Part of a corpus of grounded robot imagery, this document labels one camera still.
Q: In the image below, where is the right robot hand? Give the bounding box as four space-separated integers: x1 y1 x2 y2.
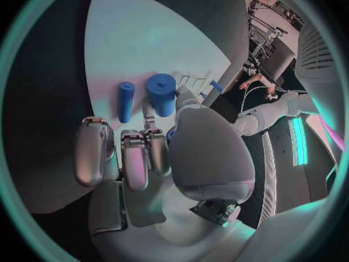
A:
73 87 258 262

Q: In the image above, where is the white task board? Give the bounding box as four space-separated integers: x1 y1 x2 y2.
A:
83 0 233 171

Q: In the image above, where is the thick blue cylinder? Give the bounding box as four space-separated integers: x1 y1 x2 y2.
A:
144 73 179 118

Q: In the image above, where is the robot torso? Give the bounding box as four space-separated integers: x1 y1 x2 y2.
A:
239 111 339 230

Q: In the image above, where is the slender blue cylinder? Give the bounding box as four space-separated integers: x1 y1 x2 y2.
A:
117 81 136 123

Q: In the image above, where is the metal equipment rack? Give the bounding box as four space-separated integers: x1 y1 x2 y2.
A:
245 0 298 80

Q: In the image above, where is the white cable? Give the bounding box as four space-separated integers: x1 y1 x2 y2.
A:
240 84 277 117

